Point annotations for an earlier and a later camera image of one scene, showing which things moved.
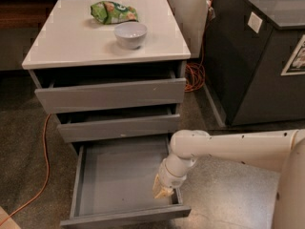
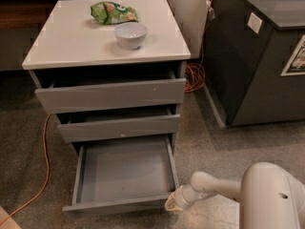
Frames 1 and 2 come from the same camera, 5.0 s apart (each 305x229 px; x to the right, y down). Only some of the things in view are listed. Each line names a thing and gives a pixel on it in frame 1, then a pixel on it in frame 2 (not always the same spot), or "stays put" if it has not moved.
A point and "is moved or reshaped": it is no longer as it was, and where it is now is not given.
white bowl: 131,34 stays put
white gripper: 168,176 → 179,199
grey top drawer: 83,97 stays put
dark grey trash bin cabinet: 254,53 stays put
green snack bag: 110,11 stays put
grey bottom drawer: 115,182 is moved or reshaped
